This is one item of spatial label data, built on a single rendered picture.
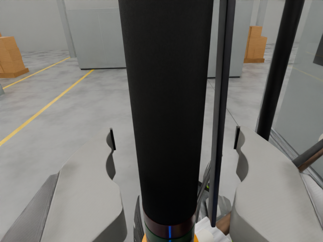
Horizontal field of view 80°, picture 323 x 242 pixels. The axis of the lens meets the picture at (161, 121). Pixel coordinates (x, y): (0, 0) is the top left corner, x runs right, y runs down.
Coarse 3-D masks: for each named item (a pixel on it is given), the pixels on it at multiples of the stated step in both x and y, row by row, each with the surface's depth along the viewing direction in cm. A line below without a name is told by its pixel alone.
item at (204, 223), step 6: (198, 222) 19; (204, 222) 19; (198, 228) 18; (204, 228) 18; (210, 228) 18; (216, 228) 18; (216, 234) 18; (222, 234) 18; (216, 240) 17; (222, 240) 17; (228, 240) 17
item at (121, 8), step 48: (144, 0) 6; (192, 0) 6; (144, 48) 6; (192, 48) 6; (144, 96) 7; (192, 96) 7; (144, 144) 8; (192, 144) 8; (144, 192) 10; (192, 192) 10
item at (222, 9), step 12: (228, 0) 6; (228, 12) 6; (228, 24) 7; (228, 36) 7; (228, 48) 7; (216, 60) 8; (228, 60) 7; (216, 72) 8; (228, 72) 7; (216, 84) 8; (216, 96) 9; (216, 108) 9; (216, 120) 9; (216, 132) 9; (216, 144) 9; (216, 156) 9; (216, 168) 10; (216, 180) 10; (216, 192) 11; (216, 204) 11
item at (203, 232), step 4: (200, 232) 18; (204, 232) 18; (208, 232) 18; (200, 236) 17; (204, 236) 17; (208, 236) 17; (212, 236) 17; (200, 240) 17; (204, 240) 17; (208, 240) 17; (212, 240) 17
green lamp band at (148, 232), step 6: (144, 222) 12; (192, 228) 12; (150, 234) 12; (186, 234) 11; (192, 234) 12; (150, 240) 12; (156, 240) 11; (162, 240) 11; (168, 240) 11; (174, 240) 11; (180, 240) 11; (186, 240) 12
